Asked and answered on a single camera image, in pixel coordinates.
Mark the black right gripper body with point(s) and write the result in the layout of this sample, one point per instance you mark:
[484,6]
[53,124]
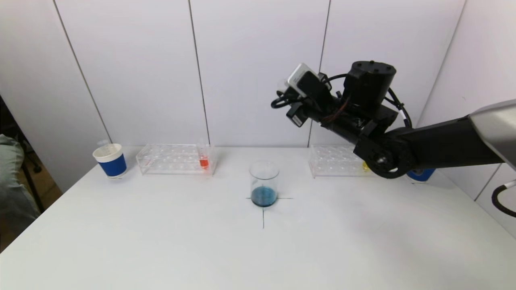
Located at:
[295,117]

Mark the red pigment test tube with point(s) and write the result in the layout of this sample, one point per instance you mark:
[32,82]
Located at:
[283,85]
[204,162]

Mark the blue pigment test tube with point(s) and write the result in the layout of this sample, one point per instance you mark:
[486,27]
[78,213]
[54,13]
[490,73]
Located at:
[104,145]

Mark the clear acrylic test tube rack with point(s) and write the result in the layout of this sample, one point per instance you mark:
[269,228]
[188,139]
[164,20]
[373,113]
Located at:
[334,163]
[173,163]

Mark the yellow pigment test tube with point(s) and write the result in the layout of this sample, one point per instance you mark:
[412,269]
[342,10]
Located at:
[365,166]

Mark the clear glass beaker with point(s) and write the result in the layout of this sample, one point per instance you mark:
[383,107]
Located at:
[263,196]

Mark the blue white paper cup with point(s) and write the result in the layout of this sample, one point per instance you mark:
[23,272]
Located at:
[113,166]
[421,175]

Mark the black metal stand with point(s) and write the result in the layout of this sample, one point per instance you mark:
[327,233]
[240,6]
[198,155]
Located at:
[34,189]

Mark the person in grey clothing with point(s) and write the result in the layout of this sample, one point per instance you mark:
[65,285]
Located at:
[10,189]

